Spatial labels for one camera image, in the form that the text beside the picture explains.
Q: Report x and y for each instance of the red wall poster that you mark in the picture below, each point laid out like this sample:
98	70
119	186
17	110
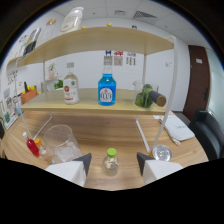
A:
118	59

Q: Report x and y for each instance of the yellow drink can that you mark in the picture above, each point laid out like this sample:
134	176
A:
161	153

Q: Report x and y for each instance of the clear bottle green cap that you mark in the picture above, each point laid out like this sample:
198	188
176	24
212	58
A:
111	165

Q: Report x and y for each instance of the white tray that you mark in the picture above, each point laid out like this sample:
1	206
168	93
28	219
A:
10	121

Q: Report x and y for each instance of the small red syrup bottle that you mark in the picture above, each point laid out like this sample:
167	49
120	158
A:
32	147

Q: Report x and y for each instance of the multicolour wall poster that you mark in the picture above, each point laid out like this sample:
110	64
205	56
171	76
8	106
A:
130	59

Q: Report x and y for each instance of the glass jar wooden lid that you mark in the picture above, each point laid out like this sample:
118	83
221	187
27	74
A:
50	28

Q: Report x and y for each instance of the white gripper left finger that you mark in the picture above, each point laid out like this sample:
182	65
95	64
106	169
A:
68	170

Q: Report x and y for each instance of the two-tier wooden shelf rack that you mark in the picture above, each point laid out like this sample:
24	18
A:
93	98

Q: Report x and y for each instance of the white pouch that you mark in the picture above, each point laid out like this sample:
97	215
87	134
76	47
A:
176	128

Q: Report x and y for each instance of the orange basket with toys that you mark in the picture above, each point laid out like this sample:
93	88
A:
29	95

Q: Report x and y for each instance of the blue yellow wall poster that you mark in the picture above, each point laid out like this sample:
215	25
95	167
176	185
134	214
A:
108	52

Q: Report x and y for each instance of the wooden wall shelf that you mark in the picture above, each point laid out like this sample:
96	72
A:
12	63

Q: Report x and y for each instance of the dark wooden muddler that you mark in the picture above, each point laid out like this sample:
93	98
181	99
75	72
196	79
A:
158	98

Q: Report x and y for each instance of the brown door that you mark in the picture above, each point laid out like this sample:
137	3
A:
197	81

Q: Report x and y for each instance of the vase with white flowers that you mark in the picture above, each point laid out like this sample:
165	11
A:
51	71

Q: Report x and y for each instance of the black chair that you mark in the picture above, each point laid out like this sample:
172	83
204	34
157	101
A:
208	133

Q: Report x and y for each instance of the clear glass with ice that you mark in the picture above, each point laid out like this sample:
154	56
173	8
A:
63	146

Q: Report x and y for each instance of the ceiling air vent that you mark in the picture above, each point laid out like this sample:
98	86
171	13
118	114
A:
145	14

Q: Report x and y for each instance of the green plant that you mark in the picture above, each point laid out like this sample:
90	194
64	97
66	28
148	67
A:
59	84

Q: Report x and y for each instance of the black and yellow bag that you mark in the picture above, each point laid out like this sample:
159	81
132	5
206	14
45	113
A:
31	41

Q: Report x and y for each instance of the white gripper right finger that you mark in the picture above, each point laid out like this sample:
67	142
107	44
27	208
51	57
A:
158	169

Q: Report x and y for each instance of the blue liquor bottle white label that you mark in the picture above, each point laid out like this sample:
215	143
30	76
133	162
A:
107	91

